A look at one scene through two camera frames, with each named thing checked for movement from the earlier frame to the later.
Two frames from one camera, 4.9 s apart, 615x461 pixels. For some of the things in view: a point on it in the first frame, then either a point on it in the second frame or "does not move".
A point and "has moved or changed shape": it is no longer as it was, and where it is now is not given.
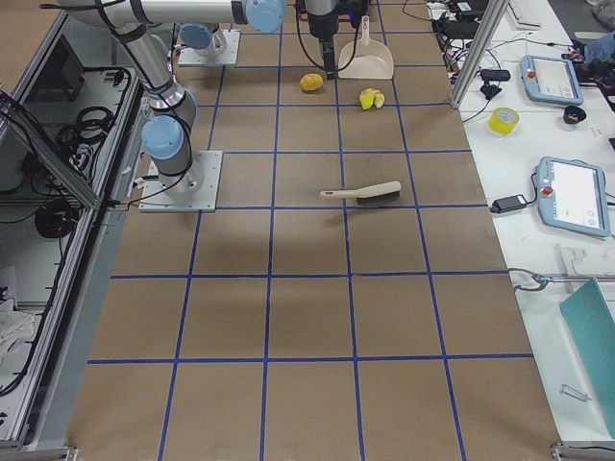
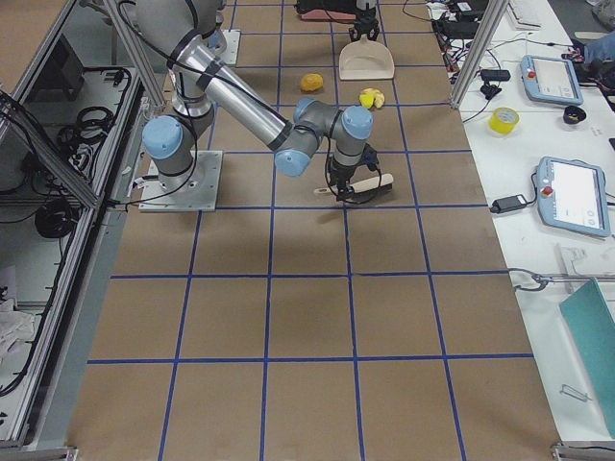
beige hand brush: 369,195 has moved or changed shape
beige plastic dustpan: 365,59 does not move
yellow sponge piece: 366,100 does not move
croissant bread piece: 379,97 does not move
